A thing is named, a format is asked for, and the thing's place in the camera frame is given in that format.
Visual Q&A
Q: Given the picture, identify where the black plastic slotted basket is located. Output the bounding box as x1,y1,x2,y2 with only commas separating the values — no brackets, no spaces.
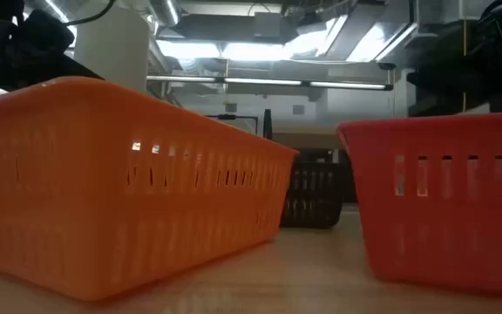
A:
279,160,346,229

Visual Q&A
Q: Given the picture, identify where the long ceiling tube light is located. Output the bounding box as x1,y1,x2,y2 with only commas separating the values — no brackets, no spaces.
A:
146,74,394,92

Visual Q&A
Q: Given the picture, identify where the bright ceiling light panel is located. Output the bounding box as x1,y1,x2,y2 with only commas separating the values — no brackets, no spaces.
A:
345,20,418,63
154,38,291,63

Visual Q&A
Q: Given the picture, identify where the orange plastic slotted basket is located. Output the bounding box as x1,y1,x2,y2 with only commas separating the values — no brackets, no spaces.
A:
0,76,300,303

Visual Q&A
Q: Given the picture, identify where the red plastic slotted basket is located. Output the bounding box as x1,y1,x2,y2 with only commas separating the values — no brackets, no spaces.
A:
336,111,502,300

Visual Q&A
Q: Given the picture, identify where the thin black background frame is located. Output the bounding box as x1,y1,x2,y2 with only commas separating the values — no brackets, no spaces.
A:
206,113,261,137

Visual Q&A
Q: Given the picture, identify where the wooden shelf black frame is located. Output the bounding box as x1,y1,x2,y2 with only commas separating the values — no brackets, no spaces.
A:
262,108,344,152

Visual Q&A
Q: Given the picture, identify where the silver ventilation duct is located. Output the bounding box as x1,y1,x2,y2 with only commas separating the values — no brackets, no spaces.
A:
147,0,179,28

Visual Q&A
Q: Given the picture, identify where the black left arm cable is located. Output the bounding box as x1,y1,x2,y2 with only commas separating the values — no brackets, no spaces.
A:
64,0,118,27

